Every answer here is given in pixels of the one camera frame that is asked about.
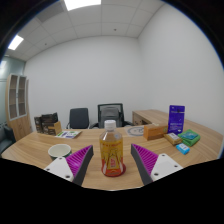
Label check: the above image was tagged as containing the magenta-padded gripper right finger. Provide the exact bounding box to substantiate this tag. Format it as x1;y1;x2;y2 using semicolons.
129;143;184;187

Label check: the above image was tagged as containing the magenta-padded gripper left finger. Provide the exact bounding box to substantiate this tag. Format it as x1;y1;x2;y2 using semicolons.
43;144;95;187

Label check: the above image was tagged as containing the amber tea bottle white cap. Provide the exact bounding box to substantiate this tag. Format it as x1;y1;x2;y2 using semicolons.
99;119;127;178

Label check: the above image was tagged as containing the green floral ceramic mug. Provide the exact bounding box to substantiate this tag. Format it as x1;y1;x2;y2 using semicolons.
47;143;73;162

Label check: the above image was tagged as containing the white printed pamphlet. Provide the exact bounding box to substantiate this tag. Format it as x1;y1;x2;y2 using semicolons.
54;130;83;140

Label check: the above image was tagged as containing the orange cardboard box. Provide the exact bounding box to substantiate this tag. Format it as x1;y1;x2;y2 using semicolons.
143;123;169;141

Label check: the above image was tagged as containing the round white mat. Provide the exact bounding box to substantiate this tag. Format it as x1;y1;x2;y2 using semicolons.
125;125;146;137

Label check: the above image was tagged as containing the tan flat box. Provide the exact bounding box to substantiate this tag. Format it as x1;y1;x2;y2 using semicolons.
163;132;183;146

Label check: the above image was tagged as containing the small light blue box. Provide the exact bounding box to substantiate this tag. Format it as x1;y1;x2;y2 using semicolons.
175;143;191;156

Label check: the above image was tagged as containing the brown cardboard box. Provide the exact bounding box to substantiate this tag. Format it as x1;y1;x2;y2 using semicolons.
46;120;63;136

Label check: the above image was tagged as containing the dark padded office chair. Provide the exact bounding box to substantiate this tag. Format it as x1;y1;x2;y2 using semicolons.
65;107;91;130

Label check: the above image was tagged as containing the wooden side desk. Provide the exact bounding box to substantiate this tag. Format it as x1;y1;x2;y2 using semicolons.
131;109;169;126

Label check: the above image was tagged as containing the green flat box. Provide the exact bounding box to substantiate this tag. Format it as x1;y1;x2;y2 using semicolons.
178;129;201;147

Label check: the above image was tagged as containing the upright purple box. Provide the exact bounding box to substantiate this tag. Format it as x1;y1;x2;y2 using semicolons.
167;104;186;135

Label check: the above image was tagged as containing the large dark cardboard box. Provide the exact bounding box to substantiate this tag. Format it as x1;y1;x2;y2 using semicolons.
40;112;59;126

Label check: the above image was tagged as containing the small dark cardboard box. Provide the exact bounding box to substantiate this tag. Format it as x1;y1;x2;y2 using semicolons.
33;115;44;134

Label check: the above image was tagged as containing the grey mesh-back office chair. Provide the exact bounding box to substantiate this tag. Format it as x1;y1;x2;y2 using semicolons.
89;102;133;129

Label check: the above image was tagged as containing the wooden glass-door shelf cabinet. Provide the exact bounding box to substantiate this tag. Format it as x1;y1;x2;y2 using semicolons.
5;73;33;142

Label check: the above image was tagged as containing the black leather sofa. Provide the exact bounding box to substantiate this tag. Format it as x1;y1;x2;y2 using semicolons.
0;123;17;155

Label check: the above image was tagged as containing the small ceiling light panel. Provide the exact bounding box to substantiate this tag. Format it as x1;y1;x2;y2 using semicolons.
7;34;25;51

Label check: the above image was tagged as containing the ceiling air vent grille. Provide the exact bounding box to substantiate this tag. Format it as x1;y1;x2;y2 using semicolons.
34;1;64;23

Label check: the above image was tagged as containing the large ceiling light panel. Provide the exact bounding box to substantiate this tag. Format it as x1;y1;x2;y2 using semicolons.
63;0;102;12

